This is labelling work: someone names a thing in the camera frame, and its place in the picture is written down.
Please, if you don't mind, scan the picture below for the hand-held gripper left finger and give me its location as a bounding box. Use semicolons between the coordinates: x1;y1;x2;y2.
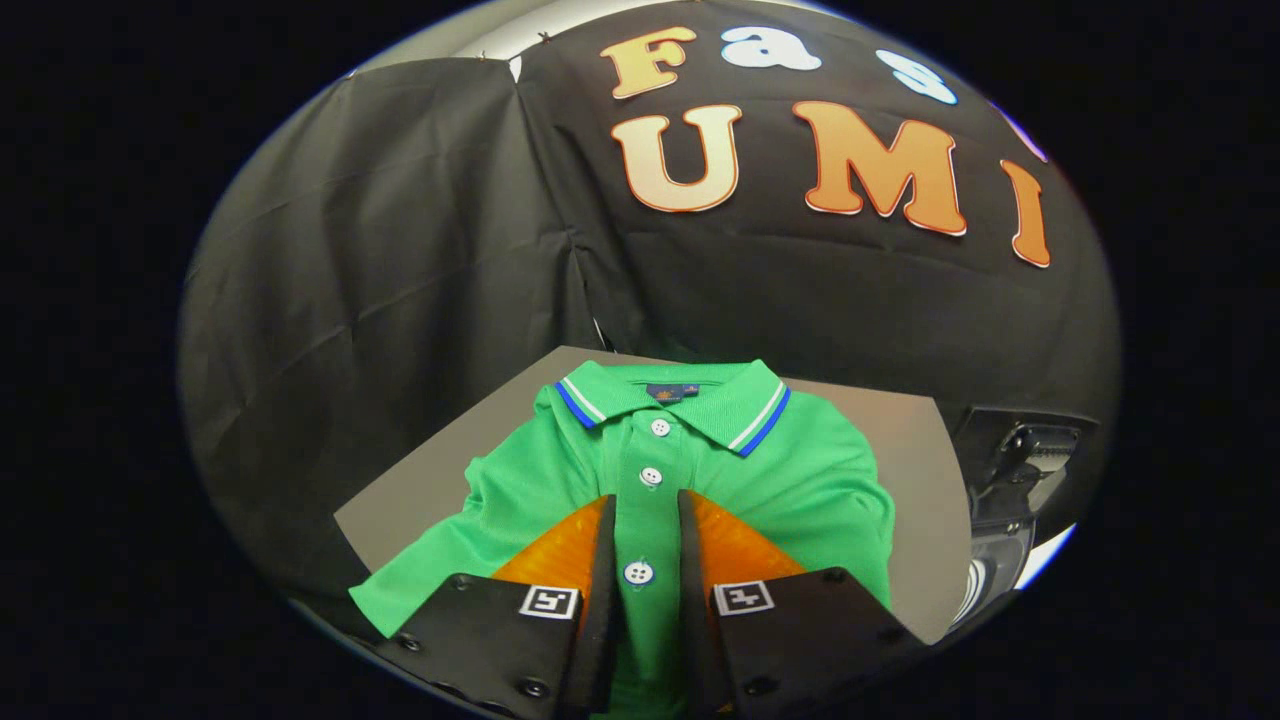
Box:
375;493;623;716

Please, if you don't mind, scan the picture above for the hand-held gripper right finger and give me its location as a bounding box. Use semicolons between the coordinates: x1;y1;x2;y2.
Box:
677;490;926;716

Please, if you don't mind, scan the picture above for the green polo shirt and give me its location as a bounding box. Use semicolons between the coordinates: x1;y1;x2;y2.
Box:
348;360;896;720

